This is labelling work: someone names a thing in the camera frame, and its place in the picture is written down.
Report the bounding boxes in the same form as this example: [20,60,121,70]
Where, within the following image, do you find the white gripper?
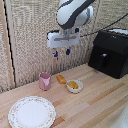
[46,28,81,60]

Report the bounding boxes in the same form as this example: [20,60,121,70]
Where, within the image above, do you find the small white bowl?
[65,79,85,94]

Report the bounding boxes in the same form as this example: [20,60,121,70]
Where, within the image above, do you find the yellow food in bowl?
[68,80,80,91]

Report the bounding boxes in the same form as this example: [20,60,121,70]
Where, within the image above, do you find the golden bread piece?
[55,74,68,85]

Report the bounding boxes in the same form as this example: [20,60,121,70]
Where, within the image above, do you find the pink cup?
[38,71,53,92]

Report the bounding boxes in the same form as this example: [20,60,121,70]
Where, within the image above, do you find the woven beige folding screen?
[0,0,128,94]

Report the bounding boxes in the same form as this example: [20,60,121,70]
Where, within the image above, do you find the white floral rim plate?
[7,95,57,128]

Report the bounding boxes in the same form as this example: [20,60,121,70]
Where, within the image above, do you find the black cable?
[79,13,128,38]

